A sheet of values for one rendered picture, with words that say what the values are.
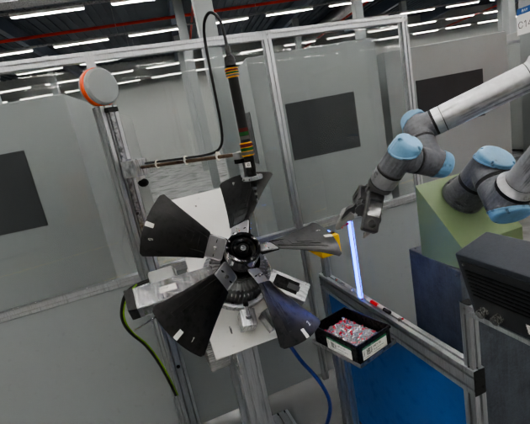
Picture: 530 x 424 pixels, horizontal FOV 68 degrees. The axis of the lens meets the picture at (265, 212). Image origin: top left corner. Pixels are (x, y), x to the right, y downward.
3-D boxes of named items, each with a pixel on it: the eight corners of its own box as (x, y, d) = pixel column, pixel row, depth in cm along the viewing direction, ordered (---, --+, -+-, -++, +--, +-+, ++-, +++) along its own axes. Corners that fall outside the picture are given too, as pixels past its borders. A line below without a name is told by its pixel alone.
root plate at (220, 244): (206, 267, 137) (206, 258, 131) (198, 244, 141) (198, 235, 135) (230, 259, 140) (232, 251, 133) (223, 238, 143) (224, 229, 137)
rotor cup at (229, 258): (227, 285, 137) (230, 272, 126) (214, 249, 143) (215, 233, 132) (265, 273, 141) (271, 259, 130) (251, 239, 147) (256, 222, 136)
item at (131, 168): (123, 180, 171) (118, 161, 169) (135, 177, 176) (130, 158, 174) (137, 178, 164) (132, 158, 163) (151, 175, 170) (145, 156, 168)
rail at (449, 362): (320, 288, 192) (318, 272, 190) (327, 285, 193) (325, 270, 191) (475, 397, 108) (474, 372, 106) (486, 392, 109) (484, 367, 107)
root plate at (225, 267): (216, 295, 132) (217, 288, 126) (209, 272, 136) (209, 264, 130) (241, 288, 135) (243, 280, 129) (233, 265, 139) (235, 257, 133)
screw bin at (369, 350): (314, 341, 143) (311, 325, 141) (347, 322, 152) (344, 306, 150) (359, 367, 125) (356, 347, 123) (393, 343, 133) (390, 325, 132)
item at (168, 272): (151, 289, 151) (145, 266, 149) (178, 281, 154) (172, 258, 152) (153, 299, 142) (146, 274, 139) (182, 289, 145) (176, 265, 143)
